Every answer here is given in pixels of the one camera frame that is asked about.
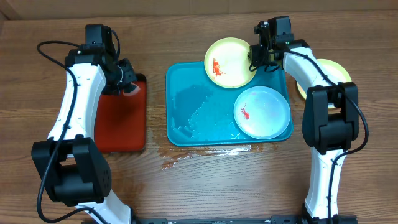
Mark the light blue plate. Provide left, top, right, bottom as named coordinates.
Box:
left=233, top=86, right=291, bottom=140

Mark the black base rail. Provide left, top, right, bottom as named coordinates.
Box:
left=81, top=215, right=358, bottom=224

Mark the green-rimmed plate top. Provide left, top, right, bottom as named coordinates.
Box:
left=204, top=37, right=256, bottom=88

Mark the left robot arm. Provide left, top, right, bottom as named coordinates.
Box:
left=31, top=24, right=146, bottom=223

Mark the green-rimmed plate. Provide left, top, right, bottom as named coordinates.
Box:
left=296, top=59, right=352, bottom=109
left=204, top=37, right=256, bottom=88

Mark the red black-rimmed tray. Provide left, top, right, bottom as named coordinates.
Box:
left=94, top=73, right=147, bottom=153

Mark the teal plastic tray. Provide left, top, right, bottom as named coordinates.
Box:
left=165, top=62, right=289, bottom=146

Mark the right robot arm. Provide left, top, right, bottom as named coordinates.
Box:
left=248, top=16, right=365, bottom=223

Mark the dark grey sponge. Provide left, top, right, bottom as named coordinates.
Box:
left=123, top=83, right=140, bottom=96

